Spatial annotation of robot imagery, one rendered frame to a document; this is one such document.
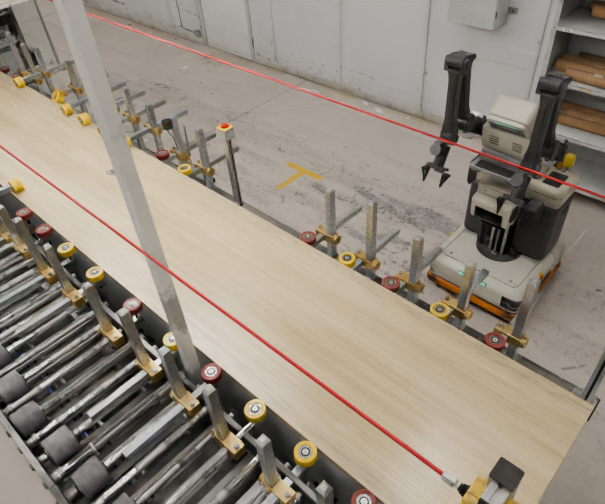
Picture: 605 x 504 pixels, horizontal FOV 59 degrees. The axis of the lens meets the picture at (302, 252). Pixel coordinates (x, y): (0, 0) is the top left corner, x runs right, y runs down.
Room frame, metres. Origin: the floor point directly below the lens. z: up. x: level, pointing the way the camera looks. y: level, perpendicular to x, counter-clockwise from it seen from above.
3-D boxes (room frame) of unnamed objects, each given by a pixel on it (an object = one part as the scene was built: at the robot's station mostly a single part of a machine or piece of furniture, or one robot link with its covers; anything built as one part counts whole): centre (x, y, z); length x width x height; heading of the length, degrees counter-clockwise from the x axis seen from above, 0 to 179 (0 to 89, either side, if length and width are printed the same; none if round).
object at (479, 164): (2.27, -1.05, 0.99); 0.28 x 0.16 x 0.22; 44
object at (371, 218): (1.88, -0.33, 0.94); 0.04 x 0.04 x 0.48; 44
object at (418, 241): (1.70, -0.50, 0.87); 0.04 x 0.04 x 0.48; 44
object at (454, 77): (2.31, -0.77, 1.40); 0.11 x 0.06 x 0.43; 44
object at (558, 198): (2.53, -1.32, 0.59); 0.55 x 0.34 x 0.83; 44
